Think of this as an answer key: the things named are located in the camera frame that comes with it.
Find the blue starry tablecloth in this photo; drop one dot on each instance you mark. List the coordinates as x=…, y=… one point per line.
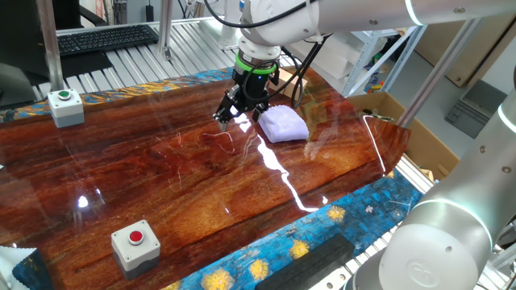
x=363, y=209

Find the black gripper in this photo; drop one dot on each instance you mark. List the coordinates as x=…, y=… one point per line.
x=254, y=88

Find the glossy wood grain mat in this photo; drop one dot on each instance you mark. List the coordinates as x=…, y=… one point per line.
x=161, y=169

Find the brown cardboard box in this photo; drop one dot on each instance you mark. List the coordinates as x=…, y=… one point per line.
x=427, y=149

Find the green push button box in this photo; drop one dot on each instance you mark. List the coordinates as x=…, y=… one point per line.
x=66, y=106

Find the red push button box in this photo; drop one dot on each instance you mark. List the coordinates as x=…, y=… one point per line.
x=135, y=249

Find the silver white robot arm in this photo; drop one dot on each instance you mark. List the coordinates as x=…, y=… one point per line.
x=443, y=241

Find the aluminium frame post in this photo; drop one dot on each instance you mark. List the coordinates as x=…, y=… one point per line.
x=165, y=28
x=439, y=68
x=51, y=48

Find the tan wooden block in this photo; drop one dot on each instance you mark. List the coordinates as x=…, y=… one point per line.
x=287, y=82

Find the white fluffy cleaning cloth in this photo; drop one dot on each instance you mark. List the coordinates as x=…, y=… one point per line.
x=284, y=125

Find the brown wooden panel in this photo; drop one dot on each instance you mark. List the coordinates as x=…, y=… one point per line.
x=463, y=52

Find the black office chair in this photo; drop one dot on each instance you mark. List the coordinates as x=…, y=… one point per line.
x=80, y=12

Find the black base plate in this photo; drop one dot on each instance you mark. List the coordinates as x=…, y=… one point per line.
x=306, y=266

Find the white shelf rack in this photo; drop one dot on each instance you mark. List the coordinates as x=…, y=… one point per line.
x=363, y=60

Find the black computer monitor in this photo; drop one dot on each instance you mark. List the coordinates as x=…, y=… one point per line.
x=20, y=36

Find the black computer keyboard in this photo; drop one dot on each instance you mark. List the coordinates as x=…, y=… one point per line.
x=106, y=39

